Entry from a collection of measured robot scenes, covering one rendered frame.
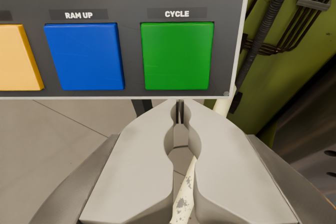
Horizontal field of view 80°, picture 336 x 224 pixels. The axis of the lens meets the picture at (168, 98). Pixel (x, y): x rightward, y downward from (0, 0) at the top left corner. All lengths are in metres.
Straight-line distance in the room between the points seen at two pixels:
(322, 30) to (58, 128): 1.37
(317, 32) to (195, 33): 0.37
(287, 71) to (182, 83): 0.44
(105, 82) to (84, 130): 1.15
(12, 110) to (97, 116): 0.59
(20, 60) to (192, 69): 0.19
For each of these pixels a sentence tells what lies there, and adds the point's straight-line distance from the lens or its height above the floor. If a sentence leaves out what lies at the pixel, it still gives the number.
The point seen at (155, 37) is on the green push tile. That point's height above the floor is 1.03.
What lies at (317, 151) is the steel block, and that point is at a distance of 0.54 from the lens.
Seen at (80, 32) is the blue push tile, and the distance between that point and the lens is 0.24.
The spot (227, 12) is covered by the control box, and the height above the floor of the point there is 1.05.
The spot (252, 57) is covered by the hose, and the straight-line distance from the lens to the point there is 0.58.
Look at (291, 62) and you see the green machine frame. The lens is 0.61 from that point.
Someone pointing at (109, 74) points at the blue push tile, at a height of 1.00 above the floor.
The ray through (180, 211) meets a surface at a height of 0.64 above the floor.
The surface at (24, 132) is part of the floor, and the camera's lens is 1.57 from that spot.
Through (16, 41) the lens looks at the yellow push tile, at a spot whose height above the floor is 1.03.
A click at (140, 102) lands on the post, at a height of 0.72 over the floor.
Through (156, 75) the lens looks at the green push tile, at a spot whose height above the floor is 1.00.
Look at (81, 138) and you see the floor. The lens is 1.37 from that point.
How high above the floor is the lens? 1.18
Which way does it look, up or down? 59 degrees down
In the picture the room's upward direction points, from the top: 3 degrees counter-clockwise
